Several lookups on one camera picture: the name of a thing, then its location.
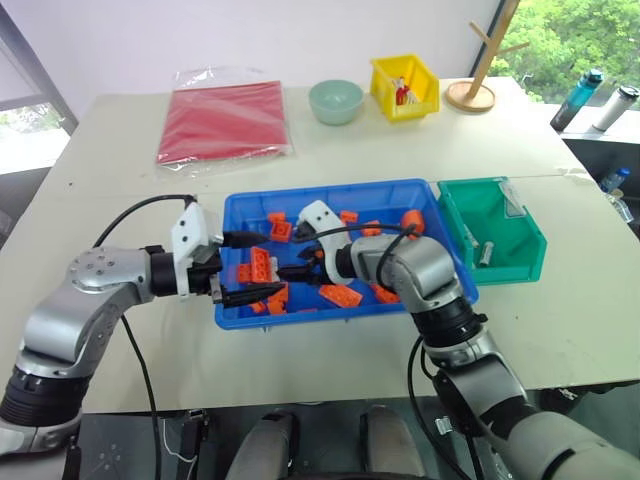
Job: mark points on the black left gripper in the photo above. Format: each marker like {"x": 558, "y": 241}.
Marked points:
{"x": 202, "y": 280}

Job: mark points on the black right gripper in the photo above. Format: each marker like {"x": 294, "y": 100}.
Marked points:
{"x": 316, "y": 272}

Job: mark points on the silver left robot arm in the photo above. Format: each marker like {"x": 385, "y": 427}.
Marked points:
{"x": 100, "y": 270}

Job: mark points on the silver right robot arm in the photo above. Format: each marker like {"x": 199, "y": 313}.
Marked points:
{"x": 425, "y": 270}

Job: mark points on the blue plastic bin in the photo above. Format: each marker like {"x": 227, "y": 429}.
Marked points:
{"x": 350, "y": 320}

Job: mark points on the yellow plastic bin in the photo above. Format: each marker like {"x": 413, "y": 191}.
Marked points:
{"x": 425, "y": 95}

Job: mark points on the green plastic bin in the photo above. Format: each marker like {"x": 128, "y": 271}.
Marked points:
{"x": 510, "y": 265}

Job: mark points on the orange building block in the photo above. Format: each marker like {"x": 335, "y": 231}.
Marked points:
{"x": 386, "y": 295}
{"x": 243, "y": 273}
{"x": 257, "y": 307}
{"x": 341, "y": 296}
{"x": 278, "y": 301}
{"x": 280, "y": 227}
{"x": 349, "y": 216}
{"x": 371, "y": 228}
{"x": 261, "y": 262}

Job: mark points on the orange cylinder piece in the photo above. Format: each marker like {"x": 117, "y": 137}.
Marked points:
{"x": 414, "y": 221}

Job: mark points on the red sheets in plastic bag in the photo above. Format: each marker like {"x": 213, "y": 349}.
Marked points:
{"x": 225, "y": 120}

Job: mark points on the pale green bowl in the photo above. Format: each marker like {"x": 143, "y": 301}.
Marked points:
{"x": 335, "y": 102}

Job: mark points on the grey rounded robot leg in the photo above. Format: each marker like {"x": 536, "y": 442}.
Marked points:
{"x": 392, "y": 442}
{"x": 265, "y": 445}

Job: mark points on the silver battery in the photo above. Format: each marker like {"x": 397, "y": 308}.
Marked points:
{"x": 486, "y": 253}

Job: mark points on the red and white small item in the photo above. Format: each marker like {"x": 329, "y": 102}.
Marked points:
{"x": 403, "y": 92}

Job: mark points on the clear label holder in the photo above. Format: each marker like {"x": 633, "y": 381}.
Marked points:
{"x": 513, "y": 201}

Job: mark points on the wooden mug tree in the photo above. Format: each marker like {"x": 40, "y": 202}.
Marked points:
{"x": 472, "y": 87}

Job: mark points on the teal water bottle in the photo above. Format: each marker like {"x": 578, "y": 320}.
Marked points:
{"x": 575, "y": 102}

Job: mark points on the dark side table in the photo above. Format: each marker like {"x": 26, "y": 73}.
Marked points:
{"x": 600, "y": 155}

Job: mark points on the clear bottle with blue cap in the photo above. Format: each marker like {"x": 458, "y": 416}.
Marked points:
{"x": 615, "y": 181}

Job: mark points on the white water bottle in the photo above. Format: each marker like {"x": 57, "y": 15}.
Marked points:
{"x": 614, "y": 107}

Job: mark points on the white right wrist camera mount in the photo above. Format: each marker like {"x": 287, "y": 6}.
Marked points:
{"x": 320, "y": 220}

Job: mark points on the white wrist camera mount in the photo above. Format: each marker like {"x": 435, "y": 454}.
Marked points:
{"x": 189, "y": 227}
{"x": 320, "y": 220}

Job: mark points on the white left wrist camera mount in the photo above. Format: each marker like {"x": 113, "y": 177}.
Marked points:
{"x": 189, "y": 227}

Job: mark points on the black bracket under table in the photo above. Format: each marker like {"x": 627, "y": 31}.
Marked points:
{"x": 193, "y": 430}

